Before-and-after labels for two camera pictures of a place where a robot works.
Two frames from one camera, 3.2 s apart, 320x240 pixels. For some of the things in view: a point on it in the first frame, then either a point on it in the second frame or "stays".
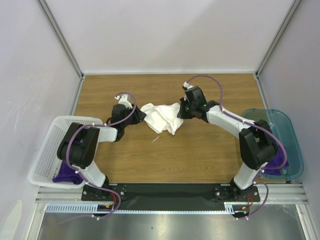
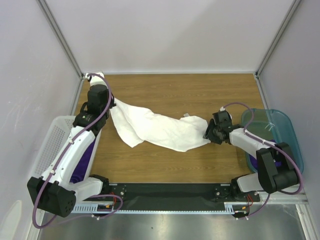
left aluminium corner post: (58, 33) stays
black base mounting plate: (171, 197) stays
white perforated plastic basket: (46, 165) stays
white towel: (160, 118) → (135, 126)
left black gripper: (139, 116) → (112, 104)
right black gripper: (184, 110) → (210, 130)
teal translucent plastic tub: (282, 124) stays
